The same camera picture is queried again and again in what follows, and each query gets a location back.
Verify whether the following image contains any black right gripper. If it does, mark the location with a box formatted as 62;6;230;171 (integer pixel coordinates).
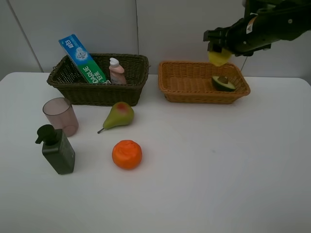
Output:
203;9;311;56

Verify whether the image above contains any yellow lemon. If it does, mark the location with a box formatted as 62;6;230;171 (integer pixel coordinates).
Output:
208;49;232;67

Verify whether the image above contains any halved avocado with pit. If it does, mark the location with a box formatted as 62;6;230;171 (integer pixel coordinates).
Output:
212;76;236;92

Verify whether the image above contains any pink bottle white cap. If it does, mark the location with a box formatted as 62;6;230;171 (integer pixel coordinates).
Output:
109;58;127;85

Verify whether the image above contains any blue green toothpaste box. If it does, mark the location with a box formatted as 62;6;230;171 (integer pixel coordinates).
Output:
58;34;111;84

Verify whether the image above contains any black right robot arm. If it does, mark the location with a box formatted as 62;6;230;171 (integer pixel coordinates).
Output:
203;0;311;56

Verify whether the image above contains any orange wicker basket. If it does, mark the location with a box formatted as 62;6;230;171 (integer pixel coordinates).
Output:
158;61;250;104

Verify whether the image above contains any green red pear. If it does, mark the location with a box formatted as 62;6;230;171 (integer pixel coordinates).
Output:
97;102;135;134

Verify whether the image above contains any orange tangerine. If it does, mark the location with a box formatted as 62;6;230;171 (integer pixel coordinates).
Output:
112;140;143;170

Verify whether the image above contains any dark brown wicker basket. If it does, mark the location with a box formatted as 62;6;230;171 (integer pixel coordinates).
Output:
47;53;149;106

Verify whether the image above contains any translucent pink plastic cup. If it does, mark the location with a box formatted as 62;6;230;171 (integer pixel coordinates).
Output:
42;97;79;137

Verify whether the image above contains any dark green pump bottle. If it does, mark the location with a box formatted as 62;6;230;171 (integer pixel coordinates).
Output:
35;124;75;175

